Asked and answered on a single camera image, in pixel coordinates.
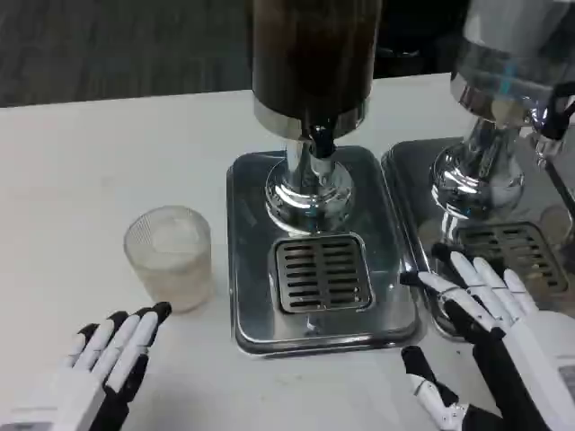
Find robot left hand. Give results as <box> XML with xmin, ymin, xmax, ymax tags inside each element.
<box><xmin>8</xmin><ymin>301</ymin><xmax>174</xmax><ymax>431</ymax></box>

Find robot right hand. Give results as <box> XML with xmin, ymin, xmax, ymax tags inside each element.
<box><xmin>399</xmin><ymin>242</ymin><xmax>575</xmax><ymax>431</ymax></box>

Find clear ribbed glass cup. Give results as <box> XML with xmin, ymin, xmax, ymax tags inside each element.
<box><xmin>123</xmin><ymin>205</ymin><xmax>214</xmax><ymax>314</ymax></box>

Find steel dispenser drip tray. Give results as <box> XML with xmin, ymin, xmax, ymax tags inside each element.
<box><xmin>226</xmin><ymin>147</ymin><xmax>423</xmax><ymax>359</ymax></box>
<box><xmin>380</xmin><ymin>136</ymin><xmax>575</xmax><ymax>342</ymax></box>

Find clear steel drink dispenser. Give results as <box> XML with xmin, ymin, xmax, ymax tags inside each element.
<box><xmin>429</xmin><ymin>0</ymin><xmax>575</xmax><ymax>225</ymax></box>

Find dark coffee drink dispenser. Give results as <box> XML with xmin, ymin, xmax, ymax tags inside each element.
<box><xmin>249</xmin><ymin>0</ymin><xmax>383</xmax><ymax>235</ymax></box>

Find black handled dispenser tap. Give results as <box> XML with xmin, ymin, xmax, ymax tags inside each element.
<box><xmin>307</xmin><ymin>124</ymin><xmax>339</xmax><ymax>180</ymax></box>
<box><xmin>532</xmin><ymin>83</ymin><xmax>575</xmax><ymax>167</ymax></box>

